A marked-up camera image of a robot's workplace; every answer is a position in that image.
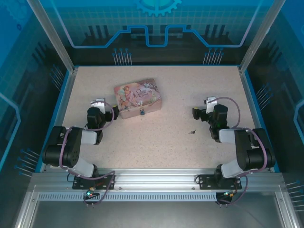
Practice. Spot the small dark key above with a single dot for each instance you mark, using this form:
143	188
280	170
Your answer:
192	131

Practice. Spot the pink illustrated tin box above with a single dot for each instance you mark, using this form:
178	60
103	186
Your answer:
137	97

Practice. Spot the small blue padlock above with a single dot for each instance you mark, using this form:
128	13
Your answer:
142	112

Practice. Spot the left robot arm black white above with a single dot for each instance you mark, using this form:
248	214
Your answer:
71	152

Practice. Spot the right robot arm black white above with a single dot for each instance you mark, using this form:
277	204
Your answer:
251	152

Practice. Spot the grey metal lower shelf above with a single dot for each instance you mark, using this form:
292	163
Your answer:
154	215

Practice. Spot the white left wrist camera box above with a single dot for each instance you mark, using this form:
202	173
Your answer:
99	104

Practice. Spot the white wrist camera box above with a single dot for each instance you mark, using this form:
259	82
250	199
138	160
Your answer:
99	104
211	103

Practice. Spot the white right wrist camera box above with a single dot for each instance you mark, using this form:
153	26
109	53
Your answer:
211	103

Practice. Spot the aluminium table side rail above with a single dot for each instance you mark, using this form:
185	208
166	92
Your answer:
260	118
59	118

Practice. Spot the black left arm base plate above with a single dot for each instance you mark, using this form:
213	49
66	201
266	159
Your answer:
107	181

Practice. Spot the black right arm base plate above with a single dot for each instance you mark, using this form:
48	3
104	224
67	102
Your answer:
206	181

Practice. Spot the aluminium profile cross rail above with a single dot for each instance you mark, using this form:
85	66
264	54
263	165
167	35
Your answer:
154	178

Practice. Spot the aluminium frame post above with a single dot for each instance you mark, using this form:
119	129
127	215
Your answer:
53	35
260	35

